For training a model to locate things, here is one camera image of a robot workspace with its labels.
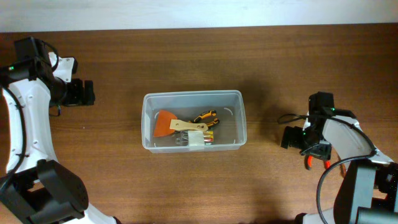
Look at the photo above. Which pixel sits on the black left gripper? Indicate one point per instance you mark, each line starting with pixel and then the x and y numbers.
pixel 76 92

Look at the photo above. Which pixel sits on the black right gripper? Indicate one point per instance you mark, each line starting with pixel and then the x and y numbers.
pixel 296 138

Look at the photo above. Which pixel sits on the red handled small cutters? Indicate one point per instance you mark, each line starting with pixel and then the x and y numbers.
pixel 308 163

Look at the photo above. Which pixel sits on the metal socket bit rail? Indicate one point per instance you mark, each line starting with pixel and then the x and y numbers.
pixel 342 170

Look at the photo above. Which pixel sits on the orange scraper wooden handle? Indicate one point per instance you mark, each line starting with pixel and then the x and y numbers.
pixel 167 123

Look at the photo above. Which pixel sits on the orange black long-nose pliers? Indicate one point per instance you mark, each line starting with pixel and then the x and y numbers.
pixel 207 117

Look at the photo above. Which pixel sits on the clear plastic storage box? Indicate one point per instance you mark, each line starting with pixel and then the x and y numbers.
pixel 220 111

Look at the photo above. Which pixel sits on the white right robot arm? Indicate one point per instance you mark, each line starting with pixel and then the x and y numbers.
pixel 368 193

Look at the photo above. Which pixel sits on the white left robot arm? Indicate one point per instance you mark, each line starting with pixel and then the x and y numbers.
pixel 37 189

